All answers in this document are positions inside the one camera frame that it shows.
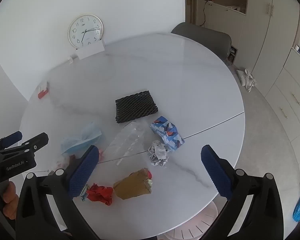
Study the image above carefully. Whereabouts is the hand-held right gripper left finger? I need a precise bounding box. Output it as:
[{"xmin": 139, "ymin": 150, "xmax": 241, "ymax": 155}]
[{"xmin": 15, "ymin": 144, "xmax": 100, "ymax": 240}]

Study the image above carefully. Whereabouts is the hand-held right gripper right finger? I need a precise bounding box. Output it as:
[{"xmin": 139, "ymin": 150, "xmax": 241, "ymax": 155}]
[{"xmin": 201, "ymin": 144, "xmax": 285, "ymax": 240}]

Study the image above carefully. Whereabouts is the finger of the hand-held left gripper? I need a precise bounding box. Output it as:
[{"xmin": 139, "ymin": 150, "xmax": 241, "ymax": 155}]
[
  {"xmin": 0, "ymin": 132, "xmax": 49, "ymax": 156},
  {"xmin": 0, "ymin": 131, "xmax": 23, "ymax": 151}
]

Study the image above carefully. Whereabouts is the pink wrapper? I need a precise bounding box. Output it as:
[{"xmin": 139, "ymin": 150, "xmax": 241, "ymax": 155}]
[{"xmin": 55, "ymin": 154, "xmax": 77, "ymax": 170}]

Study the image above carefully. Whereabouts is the red snack packet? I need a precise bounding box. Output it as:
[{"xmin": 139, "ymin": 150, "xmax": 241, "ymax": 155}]
[{"xmin": 86, "ymin": 184, "xmax": 115, "ymax": 206}]

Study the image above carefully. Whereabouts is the white plastic bin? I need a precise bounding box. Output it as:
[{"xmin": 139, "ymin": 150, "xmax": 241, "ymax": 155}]
[{"xmin": 156, "ymin": 200, "xmax": 219, "ymax": 240}]

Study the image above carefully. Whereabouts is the person's left hand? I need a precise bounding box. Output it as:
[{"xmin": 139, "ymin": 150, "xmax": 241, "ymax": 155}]
[{"xmin": 1, "ymin": 181, "xmax": 20, "ymax": 221}]

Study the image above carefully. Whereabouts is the blue brown candy wrapper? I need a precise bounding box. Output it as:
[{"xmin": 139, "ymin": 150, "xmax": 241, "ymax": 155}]
[{"xmin": 79, "ymin": 184, "xmax": 89, "ymax": 202}]

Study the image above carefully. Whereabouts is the blue face mask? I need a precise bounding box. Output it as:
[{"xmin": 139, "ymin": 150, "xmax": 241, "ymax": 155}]
[{"xmin": 60, "ymin": 122, "xmax": 102, "ymax": 155}]

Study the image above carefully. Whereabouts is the small red white box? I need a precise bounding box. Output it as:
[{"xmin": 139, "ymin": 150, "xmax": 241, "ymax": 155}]
[{"xmin": 38, "ymin": 81, "xmax": 50, "ymax": 99}]

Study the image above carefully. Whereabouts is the crumpled brown paper bag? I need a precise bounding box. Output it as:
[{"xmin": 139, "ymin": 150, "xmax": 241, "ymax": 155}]
[{"xmin": 113, "ymin": 168, "xmax": 152, "ymax": 200}]

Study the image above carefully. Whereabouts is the clear plastic bag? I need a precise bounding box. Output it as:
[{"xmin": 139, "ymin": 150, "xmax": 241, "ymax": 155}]
[{"xmin": 100, "ymin": 121, "xmax": 147, "ymax": 165}]

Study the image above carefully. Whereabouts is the blue printed carton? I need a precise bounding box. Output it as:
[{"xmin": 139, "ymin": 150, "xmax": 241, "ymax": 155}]
[{"xmin": 149, "ymin": 116, "xmax": 185, "ymax": 152}]

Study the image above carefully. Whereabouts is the black foam mesh net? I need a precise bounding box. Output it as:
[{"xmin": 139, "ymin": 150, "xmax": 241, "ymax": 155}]
[{"xmin": 115, "ymin": 89, "xmax": 159, "ymax": 124}]

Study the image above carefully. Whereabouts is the white tote bag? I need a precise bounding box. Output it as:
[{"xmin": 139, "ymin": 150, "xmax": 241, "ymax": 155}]
[{"xmin": 236, "ymin": 69, "xmax": 257, "ymax": 92}]

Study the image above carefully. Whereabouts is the beige drawer cabinet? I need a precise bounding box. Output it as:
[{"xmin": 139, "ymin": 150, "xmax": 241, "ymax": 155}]
[{"xmin": 265, "ymin": 46, "xmax": 300, "ymax": 188}]

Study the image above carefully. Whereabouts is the white card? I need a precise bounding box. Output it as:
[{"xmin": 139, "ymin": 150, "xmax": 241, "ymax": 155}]
[{"xmin": 76, "ymin": 41, "xmax": 106, "ymax": 60}]

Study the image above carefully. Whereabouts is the grey chair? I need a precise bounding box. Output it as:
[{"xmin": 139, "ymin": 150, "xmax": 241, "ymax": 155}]
[{"xmin": 170, "ymin": 22, "xmax": 232, "ymax": 60}]

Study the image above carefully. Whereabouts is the tall beige cabinet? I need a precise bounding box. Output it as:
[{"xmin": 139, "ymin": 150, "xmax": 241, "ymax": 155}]
[{"xmin": 185, "ymin": 0, "xmax": 300, "ymax": 98}]

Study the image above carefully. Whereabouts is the round white wall clock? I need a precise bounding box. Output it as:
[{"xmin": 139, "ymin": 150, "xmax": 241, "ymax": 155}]
[{"xmin": 68, "ymin": 14, "xmax": 104, "ymax": 49}]

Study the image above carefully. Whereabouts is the black cable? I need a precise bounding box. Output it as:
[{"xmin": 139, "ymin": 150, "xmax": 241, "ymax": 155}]
[{"xmin": 199, "ymin": 0, "xmax": 211, "ymax": 27}]

